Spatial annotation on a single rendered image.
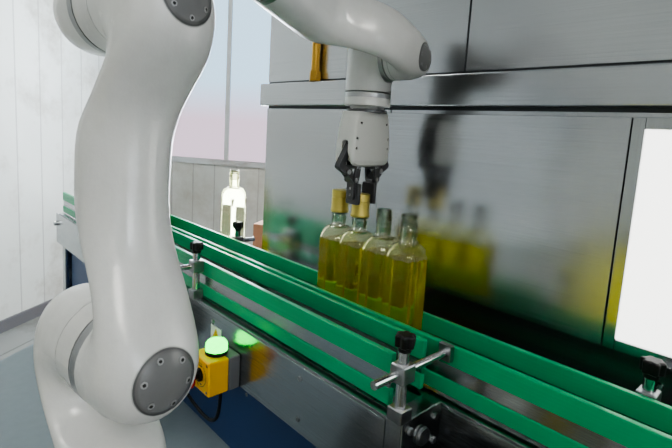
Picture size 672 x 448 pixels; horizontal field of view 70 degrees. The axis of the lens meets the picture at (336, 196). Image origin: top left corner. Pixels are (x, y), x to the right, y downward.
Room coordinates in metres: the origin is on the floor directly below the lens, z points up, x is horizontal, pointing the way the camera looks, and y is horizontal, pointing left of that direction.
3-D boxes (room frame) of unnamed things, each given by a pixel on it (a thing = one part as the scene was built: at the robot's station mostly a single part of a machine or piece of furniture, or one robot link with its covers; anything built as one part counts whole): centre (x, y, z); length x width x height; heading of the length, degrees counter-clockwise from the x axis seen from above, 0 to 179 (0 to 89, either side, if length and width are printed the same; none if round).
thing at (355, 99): (0.90, -0.05, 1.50); 0.09 x 0.08 x 0.03; 134
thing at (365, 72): (0.89, -0.05, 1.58); 0.09 x 0.08 x 0.13; 51
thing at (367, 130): (0.90, -0.05, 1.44); 0.10 x 0.07 x 0.11; 134
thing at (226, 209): (1.42, 0.31, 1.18); 0.06 x 0.06 x 0.26; 53
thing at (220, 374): (0.90, 0.22, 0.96); 0.07 x 0.07 x 0.07; 43
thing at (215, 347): (0.90, 0.22, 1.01); 0.04 x 0.04 x 0.03
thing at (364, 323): (1.34, 0.45, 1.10); 1.75 x 0.01 x 0.08; 43
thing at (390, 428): (0.65, -0.13, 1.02); 0.09 x 0.04 x 0.07; 133
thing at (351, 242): (0.90, -0.05, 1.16); 0.06 x 0.06 x 0.21; 43
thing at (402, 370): (0.63, -0.12, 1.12); 0.17 x 0.03 x 0.12; 133
